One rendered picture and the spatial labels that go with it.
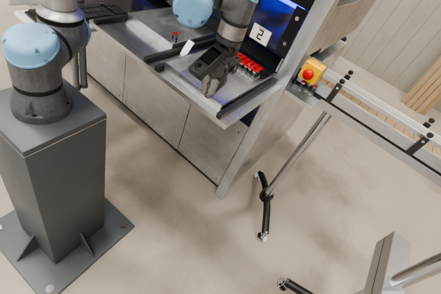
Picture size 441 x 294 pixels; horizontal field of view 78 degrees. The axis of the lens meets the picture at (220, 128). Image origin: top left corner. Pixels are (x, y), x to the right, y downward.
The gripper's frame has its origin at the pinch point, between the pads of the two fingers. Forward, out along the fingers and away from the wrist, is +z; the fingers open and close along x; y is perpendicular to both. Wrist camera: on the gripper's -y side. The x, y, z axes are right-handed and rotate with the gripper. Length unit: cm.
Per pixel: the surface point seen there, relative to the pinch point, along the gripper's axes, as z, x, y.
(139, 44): 3.9, 37.4, 5.4
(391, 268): 37, -86, 28
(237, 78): 3.6, 2.7, 24.8
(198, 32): 4, 35, 38
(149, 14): 2, 54, 25
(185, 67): 3.6, 17.6, 10.1
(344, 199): 92, -77, 112
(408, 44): 36, -55, 390
